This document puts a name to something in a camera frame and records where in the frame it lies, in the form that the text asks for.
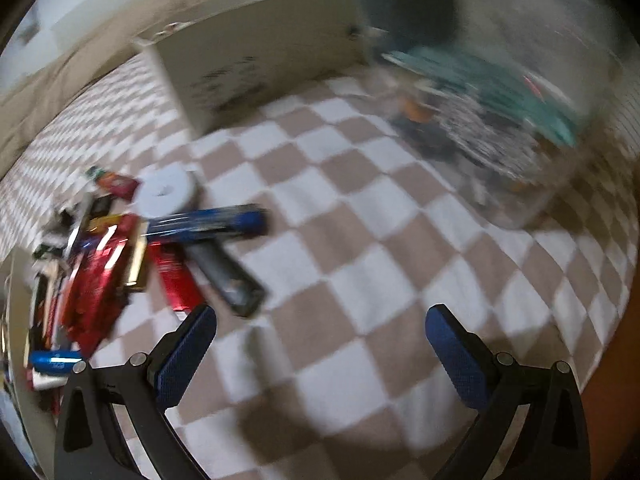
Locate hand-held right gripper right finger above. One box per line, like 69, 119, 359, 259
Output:
425, 304, 591, 480

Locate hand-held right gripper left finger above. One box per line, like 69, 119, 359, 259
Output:
52, 304, 218, 480

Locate black snack bar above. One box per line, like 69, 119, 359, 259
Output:
185, 240, 266, 317

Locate clear plastic storage container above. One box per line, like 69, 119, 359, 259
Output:
349, 0, 619, 231

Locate bright red lighter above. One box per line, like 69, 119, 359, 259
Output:
149, 242, 201, 311

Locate gold trimmed lighter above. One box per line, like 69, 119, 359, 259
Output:
120, 232, 150, 294

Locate red foil packet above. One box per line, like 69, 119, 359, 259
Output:
62, 215, 144, 356

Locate small blue lighter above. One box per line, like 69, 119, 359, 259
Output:
27, 350, 84, 376

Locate blue snack bar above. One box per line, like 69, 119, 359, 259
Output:
140, 204, 269, 244

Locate checkered bed sheet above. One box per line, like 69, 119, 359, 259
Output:
0, 50, 640, 480

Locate white tape roll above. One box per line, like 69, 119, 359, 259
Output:
136, 167, 201, 219

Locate pile of red packets right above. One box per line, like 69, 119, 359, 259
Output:
25, 165, 151, 416

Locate long white cardboard box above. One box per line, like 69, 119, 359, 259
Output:
132, 0, 374, 136

